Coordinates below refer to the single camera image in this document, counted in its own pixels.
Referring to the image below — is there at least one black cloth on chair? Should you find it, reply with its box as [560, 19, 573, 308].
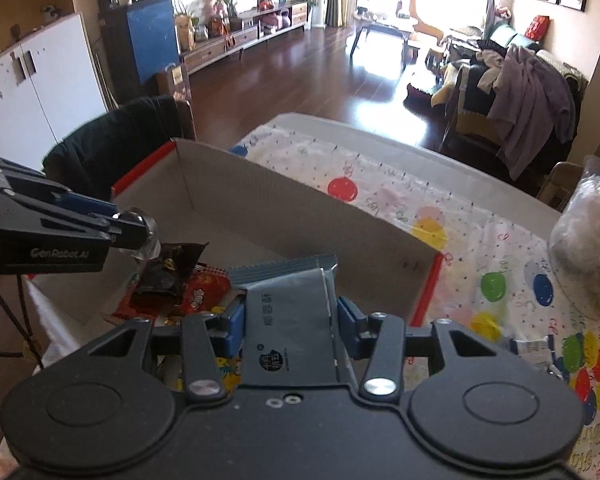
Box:
[40, 94, 184, 202]

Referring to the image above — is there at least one coffee table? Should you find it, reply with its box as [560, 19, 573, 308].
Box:
[350, 8, 419, 70]

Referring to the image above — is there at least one white cupboard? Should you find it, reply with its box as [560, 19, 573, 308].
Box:
[0, 13, 107, 169]

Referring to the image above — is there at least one blue front cabinet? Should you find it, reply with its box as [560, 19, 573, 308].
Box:
[99, 0, 180, 104]

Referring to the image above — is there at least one clear tub with plastic bag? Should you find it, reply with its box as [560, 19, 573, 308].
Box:
[548, 155, 600, 320]

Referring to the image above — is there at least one white blue snack packet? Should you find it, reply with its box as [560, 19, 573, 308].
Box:
[509, 336, 555, 370]

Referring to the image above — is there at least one red cardboard box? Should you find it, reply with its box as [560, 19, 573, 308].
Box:
[26, 138, 444, 331]

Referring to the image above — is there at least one black yellow snack packet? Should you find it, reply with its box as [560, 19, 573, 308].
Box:
[131, 243, 207, 304]

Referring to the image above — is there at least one wooden chair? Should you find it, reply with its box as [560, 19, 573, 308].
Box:
[42, 94, 199, 201]

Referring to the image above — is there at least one long tv console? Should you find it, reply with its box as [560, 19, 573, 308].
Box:
[181, 1, 310, 75]

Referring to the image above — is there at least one balloon birthday tablecloth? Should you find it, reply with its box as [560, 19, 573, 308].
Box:
[0, 123, 600, 480]

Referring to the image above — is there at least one yellow minion snack packet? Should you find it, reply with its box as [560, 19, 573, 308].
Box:
[215, 358, 242, 392]

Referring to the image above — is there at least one red checkered snack packet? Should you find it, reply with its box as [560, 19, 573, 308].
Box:
[100, 266, 230, 326]

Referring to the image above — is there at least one purple clothes pile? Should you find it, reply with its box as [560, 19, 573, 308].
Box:
[477, 44, 580, 180]

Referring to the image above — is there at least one grey blue snack packet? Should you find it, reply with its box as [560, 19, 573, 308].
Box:
[228, 255, 355, 388]

